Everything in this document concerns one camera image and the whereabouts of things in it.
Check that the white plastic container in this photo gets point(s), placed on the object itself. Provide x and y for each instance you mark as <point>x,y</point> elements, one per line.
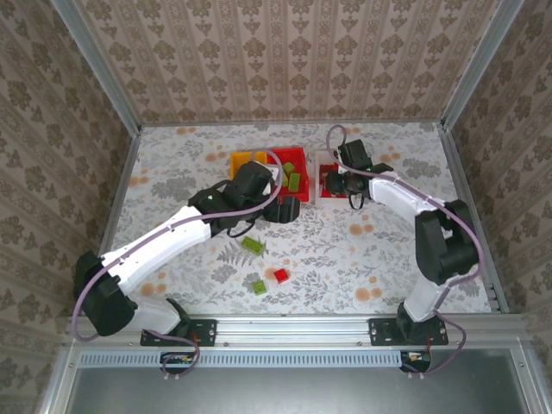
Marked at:
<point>319,185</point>

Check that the red plastic container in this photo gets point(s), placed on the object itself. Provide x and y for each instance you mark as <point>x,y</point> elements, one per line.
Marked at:
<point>297,155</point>

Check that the small green lego brick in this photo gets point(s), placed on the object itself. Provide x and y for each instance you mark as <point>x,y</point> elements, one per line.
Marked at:
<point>259,287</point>
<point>288,168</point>

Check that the aluminium side rail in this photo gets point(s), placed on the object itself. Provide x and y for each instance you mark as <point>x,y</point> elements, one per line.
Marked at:
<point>459,177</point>
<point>127,164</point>

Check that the grey metal panel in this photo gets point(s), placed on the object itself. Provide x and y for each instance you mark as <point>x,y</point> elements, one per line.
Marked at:
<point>280,392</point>

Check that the aluminium frame post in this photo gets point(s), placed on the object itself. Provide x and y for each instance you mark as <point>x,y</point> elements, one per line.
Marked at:
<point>479,64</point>
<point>98,64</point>

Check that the aluminium lower frame bar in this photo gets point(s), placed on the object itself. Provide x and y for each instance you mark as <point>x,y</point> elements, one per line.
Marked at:
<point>531,379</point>
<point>58,379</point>

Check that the floral patterned table cover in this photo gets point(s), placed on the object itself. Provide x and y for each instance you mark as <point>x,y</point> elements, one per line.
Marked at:
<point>345,267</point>

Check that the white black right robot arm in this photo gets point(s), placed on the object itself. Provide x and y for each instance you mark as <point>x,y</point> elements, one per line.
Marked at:
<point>448,250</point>

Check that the small red lego brick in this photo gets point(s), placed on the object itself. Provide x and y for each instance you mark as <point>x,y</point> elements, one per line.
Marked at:
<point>281,275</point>

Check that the yellow plastic container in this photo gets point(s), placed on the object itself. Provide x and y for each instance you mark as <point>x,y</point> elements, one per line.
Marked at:
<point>239,161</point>

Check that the thin aluminium back rail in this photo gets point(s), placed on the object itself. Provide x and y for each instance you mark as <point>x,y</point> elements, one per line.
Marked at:
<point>259,123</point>

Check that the wide aluminium base rail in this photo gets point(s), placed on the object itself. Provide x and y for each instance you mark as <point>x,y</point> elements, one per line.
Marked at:
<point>302,330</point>

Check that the black connector board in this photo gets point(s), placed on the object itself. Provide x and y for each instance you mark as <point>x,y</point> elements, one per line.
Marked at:
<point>416,359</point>
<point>174,360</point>

